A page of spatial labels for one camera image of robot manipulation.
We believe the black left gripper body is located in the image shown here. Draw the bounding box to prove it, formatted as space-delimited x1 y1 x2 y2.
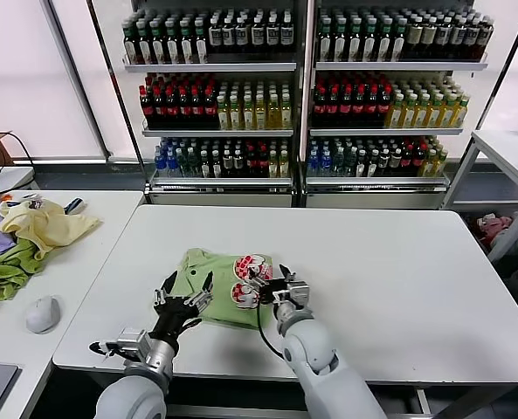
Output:
151 296 203 341

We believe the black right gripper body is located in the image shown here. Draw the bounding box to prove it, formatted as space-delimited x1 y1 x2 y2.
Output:
258 282 291 306

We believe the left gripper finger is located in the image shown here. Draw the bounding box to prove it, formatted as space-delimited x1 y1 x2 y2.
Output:
153 271 179 306
186 271 214 312

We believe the light green t-shirt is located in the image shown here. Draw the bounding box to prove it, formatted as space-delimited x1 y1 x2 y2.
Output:
170 247 278 331

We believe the pink clothes pile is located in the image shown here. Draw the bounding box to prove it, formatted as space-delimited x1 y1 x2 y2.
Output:
476 212 515 245

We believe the grey white computer mouse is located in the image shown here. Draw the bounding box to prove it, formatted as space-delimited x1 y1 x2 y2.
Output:
25 295 62 336

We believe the pale yellow garment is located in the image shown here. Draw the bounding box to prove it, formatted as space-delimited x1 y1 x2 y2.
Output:
0 198 102 262

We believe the crumpled green garment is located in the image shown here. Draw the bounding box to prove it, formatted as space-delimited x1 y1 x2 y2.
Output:
0 238 45 302

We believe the red cap cola bottle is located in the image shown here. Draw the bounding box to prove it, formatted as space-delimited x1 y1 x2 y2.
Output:
351 86 366 127
151 86 166 128
364 86 378 127
338 86 353 127
164 86 179 128
312 86 327 127
177 86 191 128
325 86 340 127
377 86 390 127
190 86 204 128
203 86 217 128
138 86 153 128

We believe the thin black metal pole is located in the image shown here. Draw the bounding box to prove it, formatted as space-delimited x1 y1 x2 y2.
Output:
470 0 518 132
85 0 150 196

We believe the metal drinks shelf unit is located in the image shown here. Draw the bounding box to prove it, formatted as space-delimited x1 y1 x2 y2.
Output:
300 0 494 210
121 0 301 209

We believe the green cap dark juice bottle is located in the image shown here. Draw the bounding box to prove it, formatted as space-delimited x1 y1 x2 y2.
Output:
193 20 209 65
178 20 194 65
376 19 391 63
332 19 347 63
136 21 151 65
347 19 362 63
317 19 332 63
362 19 377 63
123 21 138 65
164 21 180 65
150 21 165 65
391 19 406 63

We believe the white cap black tea bottle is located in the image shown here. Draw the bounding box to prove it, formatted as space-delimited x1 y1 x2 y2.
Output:
234 13 249 54
250 12 265 54
265 12 280 54
208 13 223 54
221 13 235 54
279 11 294 54

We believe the beige label dark bottle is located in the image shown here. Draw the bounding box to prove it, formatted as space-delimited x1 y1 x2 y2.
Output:
420 17 436 60
406 17 422 60

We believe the dark bottle white label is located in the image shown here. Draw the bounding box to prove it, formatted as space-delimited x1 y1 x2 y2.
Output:
435 17 451 61
449 17 465 61
464 17 479 61
478 16 494 61

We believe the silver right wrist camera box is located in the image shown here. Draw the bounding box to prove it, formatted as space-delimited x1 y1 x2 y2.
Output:
284 281 312 312

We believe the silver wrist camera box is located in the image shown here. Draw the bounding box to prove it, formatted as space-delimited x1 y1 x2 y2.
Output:
116 326 150 363
284 281 312 312

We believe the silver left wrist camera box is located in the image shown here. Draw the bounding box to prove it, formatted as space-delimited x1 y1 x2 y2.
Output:
116 326 150 363

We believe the black background cable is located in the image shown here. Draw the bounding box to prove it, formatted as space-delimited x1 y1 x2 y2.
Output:
4 132 36 169

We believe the white metal frame table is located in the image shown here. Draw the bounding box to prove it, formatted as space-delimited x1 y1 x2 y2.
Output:
441 129 518 263

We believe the grey window frame bar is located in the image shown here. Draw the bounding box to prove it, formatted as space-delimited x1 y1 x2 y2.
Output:
38 0 112 161

